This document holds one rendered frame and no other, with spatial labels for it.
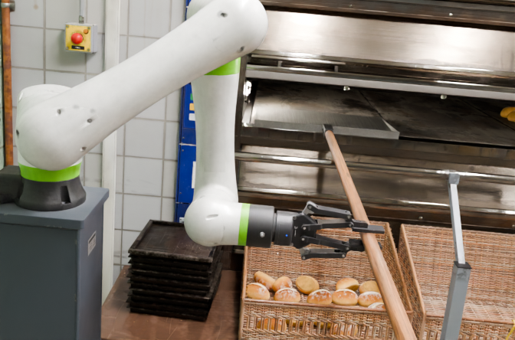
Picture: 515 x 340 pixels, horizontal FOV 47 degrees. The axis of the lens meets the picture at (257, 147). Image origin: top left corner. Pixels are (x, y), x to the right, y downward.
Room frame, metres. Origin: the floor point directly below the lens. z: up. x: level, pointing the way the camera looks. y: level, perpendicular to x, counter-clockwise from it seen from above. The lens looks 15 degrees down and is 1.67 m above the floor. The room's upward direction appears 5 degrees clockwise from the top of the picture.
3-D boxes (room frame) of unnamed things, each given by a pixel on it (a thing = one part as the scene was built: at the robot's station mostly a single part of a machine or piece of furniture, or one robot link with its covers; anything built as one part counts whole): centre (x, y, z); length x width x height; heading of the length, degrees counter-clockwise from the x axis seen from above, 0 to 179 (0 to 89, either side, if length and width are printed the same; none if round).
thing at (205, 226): (1.24, 0.08, 1.18); 0.14 x 0.13 x 0.11; 89
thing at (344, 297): (2.00, -0.37, 0.62); 0.10 x 0.07 x 0.06; 89
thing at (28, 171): (1.21, 0.43, 1.36); 0.16 x 0.13 x 0.19; 21
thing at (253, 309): (1.95, -0.26, 0.72); 0.56 x 0.49 x 0.28; 91
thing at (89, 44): (2.18, 0.67, 1.46); 0.10 x 0.07 x 0.10; 90
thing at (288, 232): (1.23, -0.10, 1.18); 0.09 x 0.07 x 0.08; 89
